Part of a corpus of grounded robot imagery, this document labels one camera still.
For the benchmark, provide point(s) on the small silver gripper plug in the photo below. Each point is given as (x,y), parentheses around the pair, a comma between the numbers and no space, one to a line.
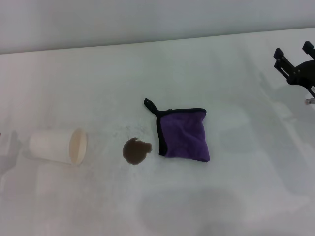
(310,101)

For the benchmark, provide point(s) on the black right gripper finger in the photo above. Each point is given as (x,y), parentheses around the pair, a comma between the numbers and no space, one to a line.
(310,49)
(284,65)

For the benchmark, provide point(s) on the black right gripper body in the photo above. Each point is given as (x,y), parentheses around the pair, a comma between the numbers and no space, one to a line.
(305,73)

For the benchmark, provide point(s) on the purple rag with black trim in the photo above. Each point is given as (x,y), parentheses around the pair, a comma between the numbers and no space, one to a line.
(183,132)

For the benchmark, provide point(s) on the white paper cup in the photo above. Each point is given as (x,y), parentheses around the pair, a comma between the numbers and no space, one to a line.
(50,146)

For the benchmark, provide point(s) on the dark brown liquid stain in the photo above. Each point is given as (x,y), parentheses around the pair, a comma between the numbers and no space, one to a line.
(135,151)

